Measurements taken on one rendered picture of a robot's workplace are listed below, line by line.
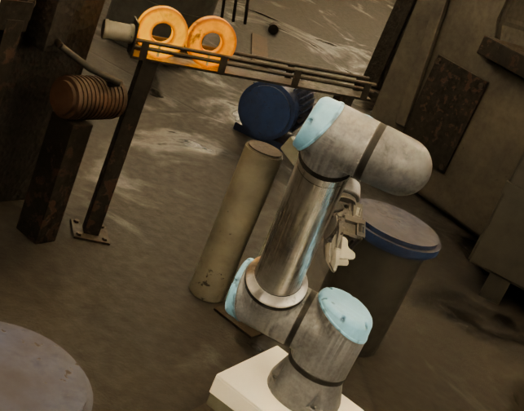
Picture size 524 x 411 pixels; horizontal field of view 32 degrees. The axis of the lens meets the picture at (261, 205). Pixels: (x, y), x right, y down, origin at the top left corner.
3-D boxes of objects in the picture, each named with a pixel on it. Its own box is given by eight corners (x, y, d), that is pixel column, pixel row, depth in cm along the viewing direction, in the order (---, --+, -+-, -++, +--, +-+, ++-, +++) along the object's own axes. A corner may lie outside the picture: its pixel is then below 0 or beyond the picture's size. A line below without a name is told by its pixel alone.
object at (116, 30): (99, 35, 271) (103, 15, 269) (129, 41, 274) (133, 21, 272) (102, 41, 266) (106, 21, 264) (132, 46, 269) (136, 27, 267)
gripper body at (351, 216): (365, 239, 225) (367, 199, 232) (334, 229, 223) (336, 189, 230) (351, 253, 231) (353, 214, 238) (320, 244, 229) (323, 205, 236)
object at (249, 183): (181, 285, 288) (239, 139, 270) (204, 280, 298) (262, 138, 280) (207, 307, 283) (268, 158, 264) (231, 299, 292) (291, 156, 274)
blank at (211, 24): (191, 11, 274) (193, 14, 271) (239, 20, 279) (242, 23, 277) (179, 59, 280) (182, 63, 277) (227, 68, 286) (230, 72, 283)
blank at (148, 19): (141, 0, 268) (143, 3, 266) (191, 11, 274) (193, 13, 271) (129, 50, 275) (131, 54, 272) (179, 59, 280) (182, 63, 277)
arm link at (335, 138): (278, 355, 222) (371, 158, 164) (214, 321, 224) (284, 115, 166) (302, 310, 231) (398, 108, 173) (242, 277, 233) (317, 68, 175)
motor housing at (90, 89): (4, 227, 280) (53, 66, 261) (59, 219, 298) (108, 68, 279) (30, 249, 274) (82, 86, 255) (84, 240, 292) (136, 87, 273)
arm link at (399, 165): (445, 153, 165) (434, 152, 232) (383, 122, 167) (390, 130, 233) (415, 209, 167) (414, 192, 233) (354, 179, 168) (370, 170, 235)
